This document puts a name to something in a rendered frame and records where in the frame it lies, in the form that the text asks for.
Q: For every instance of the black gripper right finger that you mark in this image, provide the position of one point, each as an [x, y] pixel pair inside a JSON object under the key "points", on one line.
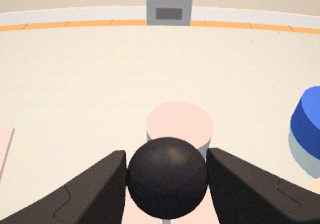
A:
{"points": [[246, 194]]}

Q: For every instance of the blue short cylinder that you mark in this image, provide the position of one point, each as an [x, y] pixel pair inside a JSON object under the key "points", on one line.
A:
{"points": [[305, 121]]}

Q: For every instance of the pale pink cylinder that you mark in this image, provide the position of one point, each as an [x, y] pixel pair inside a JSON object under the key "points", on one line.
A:
{"points": [[181, 119]]}

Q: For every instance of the pale pink thin bar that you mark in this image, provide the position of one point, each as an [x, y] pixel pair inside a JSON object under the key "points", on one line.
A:
{"points": [[5, 140]]}

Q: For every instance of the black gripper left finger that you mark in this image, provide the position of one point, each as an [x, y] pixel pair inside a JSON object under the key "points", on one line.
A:
{"points": [[96, 196]]}

